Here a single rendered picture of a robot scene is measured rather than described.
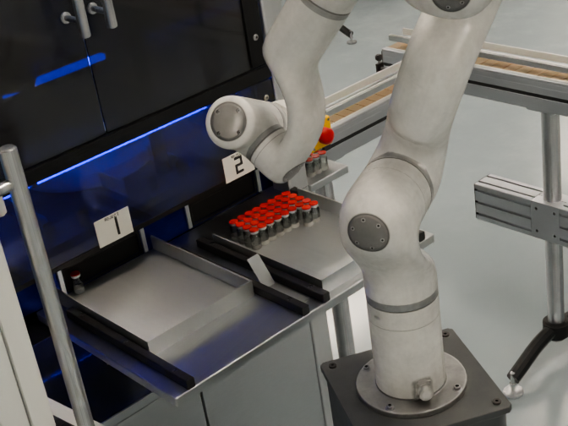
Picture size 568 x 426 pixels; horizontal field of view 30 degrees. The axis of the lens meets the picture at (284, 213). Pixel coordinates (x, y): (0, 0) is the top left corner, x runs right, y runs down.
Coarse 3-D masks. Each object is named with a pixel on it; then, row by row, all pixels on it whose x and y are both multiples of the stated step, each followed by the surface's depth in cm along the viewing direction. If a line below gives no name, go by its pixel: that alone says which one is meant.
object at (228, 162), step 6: (228, 156) 233; (234, 156) 234; (222, 162) 232; (228, 162) 233; (234, 162) 234; (246, 162) 237; (228, 168) 234; (234, 168) 235; (240, 168) 236; (246, 168) 237; (252, 168) 239; (228, 174) 234; (234, 174) 235; (240, 174) 237; (228, 180) 235
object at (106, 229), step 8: (112, 216) 216; (120, 216) 217; (128, 216) 218; (96, 224) 213; (104, 224) 215; (112, 224) 216; (120, 224) 217; (128, 224) 219; (96, 232) 214; (104, 232) 215; (112, 232) 217; (128, 232) 219; (104, 240) 216; (112, 240) 217
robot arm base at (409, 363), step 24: (384, 312) 170; (408, 312) 169; (432, 312) 171; (384, 336) 173; (408, 336) 171; (432, 336) 173; (384, 360) 176; (408, 360) 173; (432, 360) 175; (456, 360) 185; (360, 384) 183; (384, 384) 178; (408, 384) 176; (432, 384) 177; (456, 384) 178; (384, 408) 176; (408, 408) 175; (432, 408) 175
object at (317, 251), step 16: (304, 192) 243; (320, 208) 241; (336, 208) 237; (320, 224) 235; (336, 224) 233; (224, 240) 228; (288, 240) 230; (304, 240) 229; (320, 240) 228; (336, 240) 227; (272, 256) 225; (288, 256) 224; (304, 256) 223; (320, 256) 222; (336, 256) 221; (288, 272) 214; (304, 272) 210; (320, 272) 216; (336, 272) 209; (352, 272) 213
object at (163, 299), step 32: (160, 256) 232; (192, 256) 224; (96, 288) 223; (128, 288) 221; (160, 288) 219; (192, 288) 218; (224, 288) 216; (128, 320) 210; (160, 320) 208; (192, 320) 202
